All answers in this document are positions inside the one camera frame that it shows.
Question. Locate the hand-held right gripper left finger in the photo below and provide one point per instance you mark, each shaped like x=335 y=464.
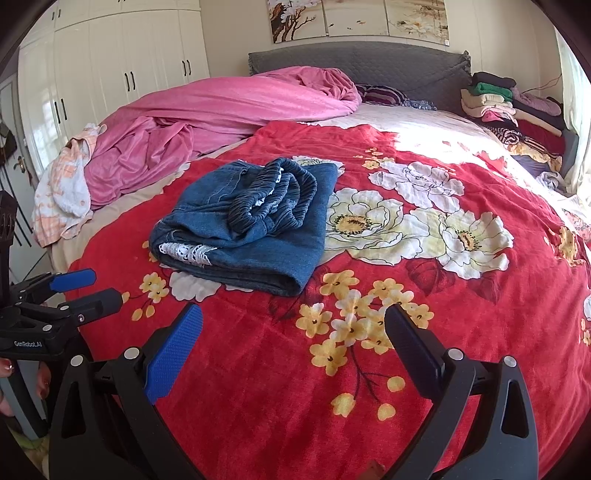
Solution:
x=175 y=350

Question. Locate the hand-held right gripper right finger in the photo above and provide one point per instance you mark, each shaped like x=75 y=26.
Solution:
x=411 y=346

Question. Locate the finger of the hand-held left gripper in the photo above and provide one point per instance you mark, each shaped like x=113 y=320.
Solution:
x=99 y=302
x=74 y=279

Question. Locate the blue denim pants lace trim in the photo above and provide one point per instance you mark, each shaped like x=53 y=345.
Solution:
x=277 y=240

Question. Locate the person's left hand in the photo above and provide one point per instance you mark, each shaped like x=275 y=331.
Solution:
x=44 y=383

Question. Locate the red floral blanket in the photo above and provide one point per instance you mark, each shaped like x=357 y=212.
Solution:
x=461 y=323

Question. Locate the orange white checked towel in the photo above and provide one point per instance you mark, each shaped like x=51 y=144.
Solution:
x=60 y=198

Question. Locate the pink velvet blanket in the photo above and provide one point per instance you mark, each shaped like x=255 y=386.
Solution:
x=207 y=110

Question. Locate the white wardrobe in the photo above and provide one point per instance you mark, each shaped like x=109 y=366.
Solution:
x=115 y=46

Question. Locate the blue floral pillow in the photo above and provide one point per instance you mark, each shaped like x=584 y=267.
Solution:
x=420 y=105

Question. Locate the stack of folded clothes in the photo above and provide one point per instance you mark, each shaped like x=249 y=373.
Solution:
x=531 y=134

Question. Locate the striped purple garment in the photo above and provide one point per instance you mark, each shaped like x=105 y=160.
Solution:
x=378 y=94

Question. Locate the grey padded headboard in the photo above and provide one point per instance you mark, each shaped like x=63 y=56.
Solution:
x=392 y=69

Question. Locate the cream curtain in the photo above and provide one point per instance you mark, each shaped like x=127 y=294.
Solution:
x=577 y=115

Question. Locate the floral wall painting panel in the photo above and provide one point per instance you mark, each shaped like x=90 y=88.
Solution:
x=355 y=16
x=415 y=16
x=295 y=21

